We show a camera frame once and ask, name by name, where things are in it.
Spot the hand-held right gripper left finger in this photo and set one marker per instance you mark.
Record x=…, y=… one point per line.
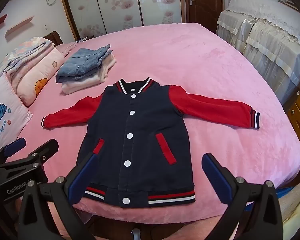
x=82, y=180

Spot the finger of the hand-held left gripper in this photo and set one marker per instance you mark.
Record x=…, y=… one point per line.
x=15, y=146
x=46, y=150

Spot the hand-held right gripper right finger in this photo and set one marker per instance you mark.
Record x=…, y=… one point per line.
x=215, y=177

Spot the navy and red varsity jacket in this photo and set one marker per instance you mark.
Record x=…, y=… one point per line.
x=145, y=135

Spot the pink cartoon print pillow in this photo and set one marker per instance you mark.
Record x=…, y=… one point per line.
x=7, y=110

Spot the folded pale pink garment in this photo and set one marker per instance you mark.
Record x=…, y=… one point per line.
x=80, y=86

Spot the folded pink cartoon quilt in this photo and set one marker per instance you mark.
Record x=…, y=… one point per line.
x=40, y=75

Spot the blue bed sheet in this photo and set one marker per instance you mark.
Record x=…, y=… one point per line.
x=290, y=192

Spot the pale yellow cloth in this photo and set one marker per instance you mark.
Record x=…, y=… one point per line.
x=298, y=217

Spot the folded floral quilt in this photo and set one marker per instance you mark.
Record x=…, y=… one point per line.
x=27, y=52

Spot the folded blue denim jeans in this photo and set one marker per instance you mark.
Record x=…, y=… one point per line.
x=82, y=62

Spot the pink plush bed blanket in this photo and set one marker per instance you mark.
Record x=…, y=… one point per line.
x=202, y=67

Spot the dark wooden headboard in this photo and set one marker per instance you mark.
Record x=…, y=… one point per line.
x=55, y=38

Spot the cream satin furniture cover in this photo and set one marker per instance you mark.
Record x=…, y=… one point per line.
x=262, y=47

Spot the floral sliding door wardrobe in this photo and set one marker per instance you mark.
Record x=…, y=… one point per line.
x=115, y=5

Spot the white lace cloth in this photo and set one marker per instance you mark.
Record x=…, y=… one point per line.
x=270, y=12

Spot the brown wooden door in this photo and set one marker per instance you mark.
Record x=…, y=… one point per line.
x=205, y=0

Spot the pink wall shelf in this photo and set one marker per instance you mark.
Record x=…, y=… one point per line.
x=18, y=27

